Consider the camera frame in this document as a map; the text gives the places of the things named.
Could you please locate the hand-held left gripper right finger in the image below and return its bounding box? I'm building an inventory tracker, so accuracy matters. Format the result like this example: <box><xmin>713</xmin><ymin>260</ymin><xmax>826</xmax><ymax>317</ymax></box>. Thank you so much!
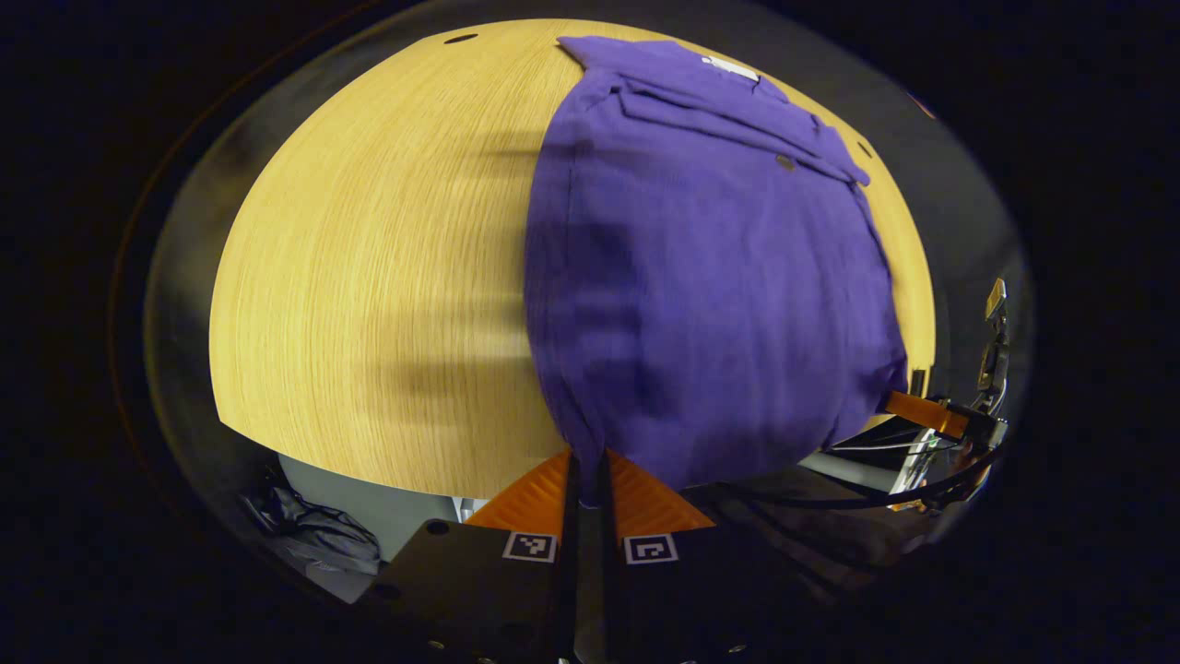
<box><xmin>597</xmin><ymin>449</ymin><xmax>836</xmax><ymax>664</ymax></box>

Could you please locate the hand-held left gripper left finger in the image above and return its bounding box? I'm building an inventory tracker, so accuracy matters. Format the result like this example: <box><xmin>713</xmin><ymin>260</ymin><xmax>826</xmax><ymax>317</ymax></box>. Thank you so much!
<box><xmin>360</xmin><ymin>449</ymin><xmax>582</xmax><ymax>664</ymax></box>

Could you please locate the dark crumpled bag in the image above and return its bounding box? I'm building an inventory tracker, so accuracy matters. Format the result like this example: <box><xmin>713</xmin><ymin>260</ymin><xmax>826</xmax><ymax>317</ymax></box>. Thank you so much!
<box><xmin>242</xmin><ymin>484</ymin><xmax>384</xmax><ymax>578</ymax></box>

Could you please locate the purple shirt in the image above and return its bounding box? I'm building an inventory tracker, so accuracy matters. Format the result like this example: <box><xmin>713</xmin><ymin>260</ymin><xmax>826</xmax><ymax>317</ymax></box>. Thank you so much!
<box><xmin>524</xmin><ymin>35</ymin><xmax>911</xmax><ymax>508</ymax></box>

